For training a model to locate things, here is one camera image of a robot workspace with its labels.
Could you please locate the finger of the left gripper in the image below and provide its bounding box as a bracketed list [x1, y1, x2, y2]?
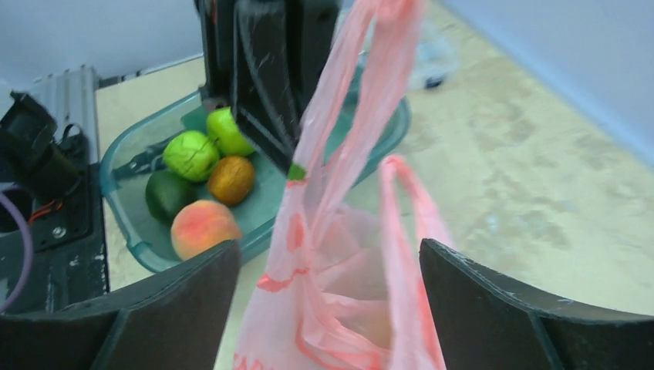
[231, 1, 341, 174]
[196, 0, 235, 109]

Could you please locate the green fake apple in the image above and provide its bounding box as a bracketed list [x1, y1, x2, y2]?
[207, 107, 255, 156]

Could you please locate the dark green fake avocado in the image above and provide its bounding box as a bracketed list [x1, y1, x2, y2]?
[145, 170, 198, 225]

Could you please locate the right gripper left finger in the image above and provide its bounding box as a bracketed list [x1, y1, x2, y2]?
[1, 240, 241, 370]

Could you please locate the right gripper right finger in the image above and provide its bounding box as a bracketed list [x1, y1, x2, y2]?
[420, 239, 653, 370]

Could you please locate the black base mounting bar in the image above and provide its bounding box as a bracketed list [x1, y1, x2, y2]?
[4, 163, 110, 315]

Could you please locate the teal plastic fruit tray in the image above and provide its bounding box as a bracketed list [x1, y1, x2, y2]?
[99, 66, 413, 274]

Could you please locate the clear plastic packet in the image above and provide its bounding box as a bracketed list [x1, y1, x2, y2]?
[407, 20, 459, 90]

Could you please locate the pink plastic bag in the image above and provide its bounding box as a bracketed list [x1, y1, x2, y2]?
[233, 1, 452, 369]

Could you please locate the brown fake kiwi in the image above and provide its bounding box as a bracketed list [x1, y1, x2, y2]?
[207, 156, 255, 207]

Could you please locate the pink fake peach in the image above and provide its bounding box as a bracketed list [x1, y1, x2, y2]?
[170, 200, 243, 261]

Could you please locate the aluminium frame rail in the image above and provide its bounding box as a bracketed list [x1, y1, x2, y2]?
[29, 65, 99, 163]

